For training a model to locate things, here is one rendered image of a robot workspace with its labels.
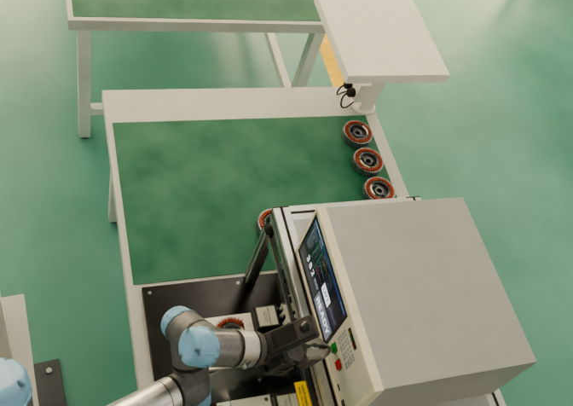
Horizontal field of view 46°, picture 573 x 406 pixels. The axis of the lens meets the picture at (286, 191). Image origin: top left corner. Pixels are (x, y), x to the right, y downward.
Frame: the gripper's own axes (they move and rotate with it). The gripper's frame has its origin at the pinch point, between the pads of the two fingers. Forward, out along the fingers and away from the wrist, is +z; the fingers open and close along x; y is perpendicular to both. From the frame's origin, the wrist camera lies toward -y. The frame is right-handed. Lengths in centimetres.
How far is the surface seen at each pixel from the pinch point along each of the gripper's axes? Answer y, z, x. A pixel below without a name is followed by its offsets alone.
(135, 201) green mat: 53, -10, -71
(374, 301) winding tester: -15.1, 1.8, -4.0
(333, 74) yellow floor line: 66, 138, -196
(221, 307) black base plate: 43, 7, -31
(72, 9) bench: 58, -21, -159
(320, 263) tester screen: -5.5, -0.6, -18.1
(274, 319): 24.9, 9.6, -19.3
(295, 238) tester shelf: 5.4, 5.4, -32.4
